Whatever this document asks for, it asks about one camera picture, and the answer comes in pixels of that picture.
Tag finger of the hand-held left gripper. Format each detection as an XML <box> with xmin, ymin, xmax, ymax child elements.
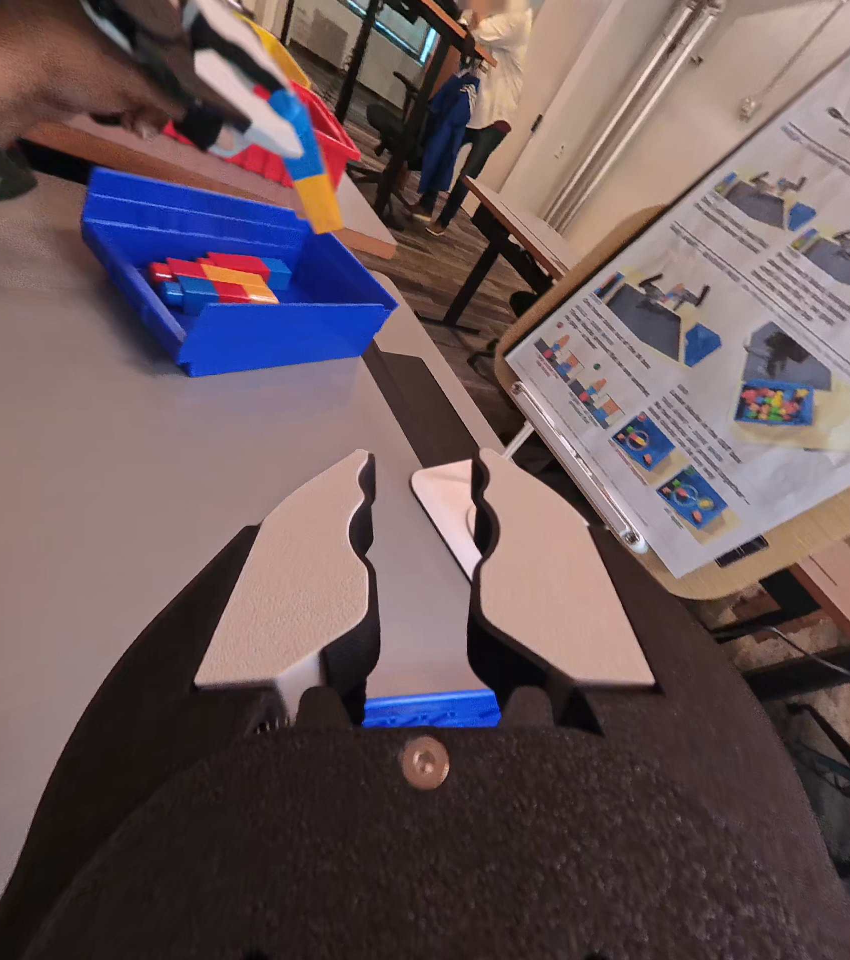
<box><xmin>232</xmin><ymin>97</ymin><xmax>307</xmax><ymax>160</ymax></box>
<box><xmin>192</xmin><ymin>11</ymin><xmax>300</xmax><ymax>127</ymax></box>

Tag wooden background desk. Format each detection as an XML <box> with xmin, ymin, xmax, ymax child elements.
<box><xmin>462</xmin><ymin>176</ymin><xmax>583</xmax><ymax>331</ymax></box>

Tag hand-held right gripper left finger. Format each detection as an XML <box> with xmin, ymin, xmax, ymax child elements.
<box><xmin>194</xmin><ymin>448</ymin><xmax>382</xmax><ymax>725</ymax></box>

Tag red and blue block tower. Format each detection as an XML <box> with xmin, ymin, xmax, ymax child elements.
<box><xmin>203</xmin><ymin>252</ymin><xmax>293</xmax><ymax>292</ymax></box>

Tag white document stand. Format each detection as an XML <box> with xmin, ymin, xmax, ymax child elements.
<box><xmin>410</xmin><ymin>202</ymin><xmax>850</xmax><ymax>601</ymax></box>

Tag red plastic bin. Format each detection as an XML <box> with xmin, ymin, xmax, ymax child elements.
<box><xmin>162</xmin><ymin>78</ymin><xmax>362</xmax><ymax>189</ymax></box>

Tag white wall pipes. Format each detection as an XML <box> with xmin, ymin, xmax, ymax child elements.
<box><xmin>545</xmin><ymin>0</ymin><xmax>722</xmax><ymax>226</ymax></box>

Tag blue jacket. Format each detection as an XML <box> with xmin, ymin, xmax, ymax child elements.
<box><xmin>417</xmin><ymin>71</ymin><xmax>482</xmax><ymax>196</ymax></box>

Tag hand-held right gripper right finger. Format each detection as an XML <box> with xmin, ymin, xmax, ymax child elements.
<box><xmin>467</xmin><ymin>447</ymin><xmax>657</xmax><ymax>725</ymax></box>

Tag person's left hand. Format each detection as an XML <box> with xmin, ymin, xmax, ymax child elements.
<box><xmin>0</xmin><ymin>7</ymin><xmax>186</xmax><ymax>144</ymax></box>

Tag black office chair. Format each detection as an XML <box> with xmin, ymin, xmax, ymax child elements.
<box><xmin>365</xmin><ymin>71</ymin><xmax>426</xmax><ymax>226</ymax></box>

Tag printed instruction poster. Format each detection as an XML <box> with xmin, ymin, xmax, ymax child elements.
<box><xmin>506</xmin><ymin>3</ymin><xmax>850</xmax><ymax>579</ymax></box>

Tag black table cable cover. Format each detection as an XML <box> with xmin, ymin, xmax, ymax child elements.
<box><xmin>365</xmin><ymin>346</ymin><xmax>504</xmax><ymax>481</ymax></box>

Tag grey table with wooden edge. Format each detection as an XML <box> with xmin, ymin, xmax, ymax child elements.
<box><xmin>20</xmin><ymin>112</ymin><xmax>399</xmax><ymax>262</ymax></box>

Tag blue and yellow block tower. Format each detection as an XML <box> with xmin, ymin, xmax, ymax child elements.
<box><xmin>269</xmin><ymin>88</ymin><xmax>345</xmax><ymax>235</ymax></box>

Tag blue plastic bin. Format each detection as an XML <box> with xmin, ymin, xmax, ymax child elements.
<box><xmin>81</xmin><ymin>166</ymin><xmax>399</xmax><ymax>378</ymax></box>
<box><xmin>362</xmin><ymin>690</ymin><xmax>502</xmax><ymax>729</ymax></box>

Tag yellow plastic bin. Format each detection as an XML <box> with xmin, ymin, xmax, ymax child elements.
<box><xmin>241</xmin><ymin>11</ymin><xmax>313</xmax><ymax>90</ymax></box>

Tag wooden standing desk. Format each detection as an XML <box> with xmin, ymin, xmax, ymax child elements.
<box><xmin>335</xmin><ymin>0</ymin><xmax>497</xmax><ymax>125</ymax></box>

